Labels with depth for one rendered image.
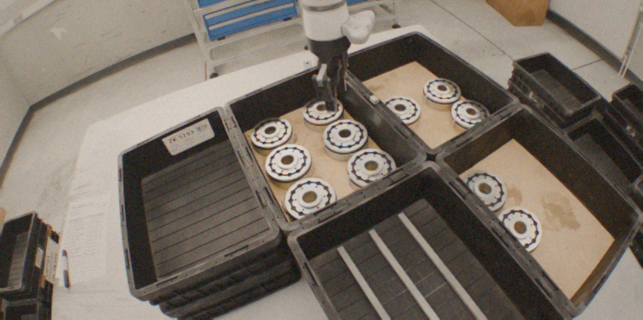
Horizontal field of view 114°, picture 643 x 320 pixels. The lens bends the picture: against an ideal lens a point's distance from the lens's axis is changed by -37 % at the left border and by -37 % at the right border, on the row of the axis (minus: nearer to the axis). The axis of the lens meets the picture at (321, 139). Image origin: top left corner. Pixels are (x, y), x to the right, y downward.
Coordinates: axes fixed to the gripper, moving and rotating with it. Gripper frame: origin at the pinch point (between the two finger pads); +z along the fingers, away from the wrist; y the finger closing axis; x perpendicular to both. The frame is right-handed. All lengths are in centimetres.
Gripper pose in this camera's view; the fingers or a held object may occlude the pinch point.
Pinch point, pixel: (336, 95)
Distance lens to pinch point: 63.7
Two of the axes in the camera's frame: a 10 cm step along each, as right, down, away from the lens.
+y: -3.1, 7.1, -6.3
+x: 9.4, 1.4, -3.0
